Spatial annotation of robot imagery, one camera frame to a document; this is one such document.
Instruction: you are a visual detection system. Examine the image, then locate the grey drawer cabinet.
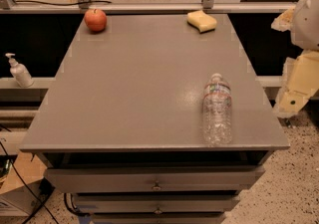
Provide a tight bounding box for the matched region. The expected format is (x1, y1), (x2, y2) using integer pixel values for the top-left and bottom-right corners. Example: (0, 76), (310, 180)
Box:
(19, 13), (291, 224)

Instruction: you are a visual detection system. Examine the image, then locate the black floor cable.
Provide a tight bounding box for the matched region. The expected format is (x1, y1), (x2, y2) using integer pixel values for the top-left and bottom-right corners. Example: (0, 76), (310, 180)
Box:
(0, 139), (60, 224)

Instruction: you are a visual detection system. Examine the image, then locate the cardboard box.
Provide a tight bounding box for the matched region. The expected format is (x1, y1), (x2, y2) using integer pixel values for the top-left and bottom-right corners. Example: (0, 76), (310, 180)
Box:
(0, 152), (46, 216)

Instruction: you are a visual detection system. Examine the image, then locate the grey drawer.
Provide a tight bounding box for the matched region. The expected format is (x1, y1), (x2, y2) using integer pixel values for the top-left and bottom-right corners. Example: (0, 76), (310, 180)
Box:
(45, 166), (265, 193)
(74, 194), (239, 214)
(92, 213), (225, 224)

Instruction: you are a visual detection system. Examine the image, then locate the white pump soap bottle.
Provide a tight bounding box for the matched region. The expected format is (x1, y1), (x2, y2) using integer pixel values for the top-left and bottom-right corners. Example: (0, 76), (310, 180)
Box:
(5, 53), (34, 88)

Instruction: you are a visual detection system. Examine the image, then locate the middle grey drawer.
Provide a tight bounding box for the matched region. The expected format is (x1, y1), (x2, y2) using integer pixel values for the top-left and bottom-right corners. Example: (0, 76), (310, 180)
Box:
(74, 194), (239, 214)

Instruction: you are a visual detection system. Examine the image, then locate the bottom grey drawer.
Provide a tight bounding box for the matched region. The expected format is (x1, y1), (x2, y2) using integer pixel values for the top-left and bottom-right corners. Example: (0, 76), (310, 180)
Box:
(92, 213), (225, 224)

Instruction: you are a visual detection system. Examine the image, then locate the yellow sponge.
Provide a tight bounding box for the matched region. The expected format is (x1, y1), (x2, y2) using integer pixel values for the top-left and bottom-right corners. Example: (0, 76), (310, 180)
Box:
(187, 10), (217, 33)

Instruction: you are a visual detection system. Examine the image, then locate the clear plastic water bottle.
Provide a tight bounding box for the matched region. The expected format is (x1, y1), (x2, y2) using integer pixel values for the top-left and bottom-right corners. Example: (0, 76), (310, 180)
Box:
(202, 74), (232, 146)

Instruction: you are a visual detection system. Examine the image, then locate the top grey drawer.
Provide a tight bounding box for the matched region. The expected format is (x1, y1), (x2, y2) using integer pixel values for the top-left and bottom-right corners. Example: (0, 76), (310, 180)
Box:
(45, 166), (265, 193)

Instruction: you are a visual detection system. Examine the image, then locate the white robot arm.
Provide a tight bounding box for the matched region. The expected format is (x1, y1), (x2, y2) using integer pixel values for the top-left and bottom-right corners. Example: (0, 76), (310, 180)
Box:
(271, 0), (319, 118)

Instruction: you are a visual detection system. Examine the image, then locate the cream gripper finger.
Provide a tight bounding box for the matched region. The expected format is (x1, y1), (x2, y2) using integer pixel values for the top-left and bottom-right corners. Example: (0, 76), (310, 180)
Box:
(273, 50), (319, 117)
(271, 8), (294, 32)

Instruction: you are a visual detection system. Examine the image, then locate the red apple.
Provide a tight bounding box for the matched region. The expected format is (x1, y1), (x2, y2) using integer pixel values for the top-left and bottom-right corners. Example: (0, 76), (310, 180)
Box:
(84, 9), (107, 32)

